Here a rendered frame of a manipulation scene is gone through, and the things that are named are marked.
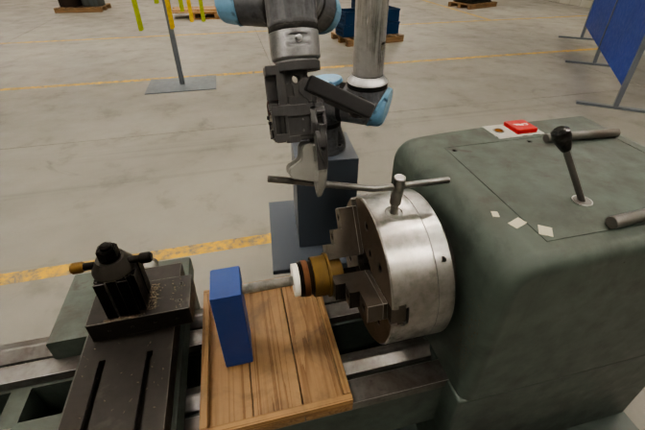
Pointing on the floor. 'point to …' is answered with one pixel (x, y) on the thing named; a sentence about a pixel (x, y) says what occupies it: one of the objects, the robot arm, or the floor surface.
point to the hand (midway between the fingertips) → (322, 188)
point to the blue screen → (618, 18)
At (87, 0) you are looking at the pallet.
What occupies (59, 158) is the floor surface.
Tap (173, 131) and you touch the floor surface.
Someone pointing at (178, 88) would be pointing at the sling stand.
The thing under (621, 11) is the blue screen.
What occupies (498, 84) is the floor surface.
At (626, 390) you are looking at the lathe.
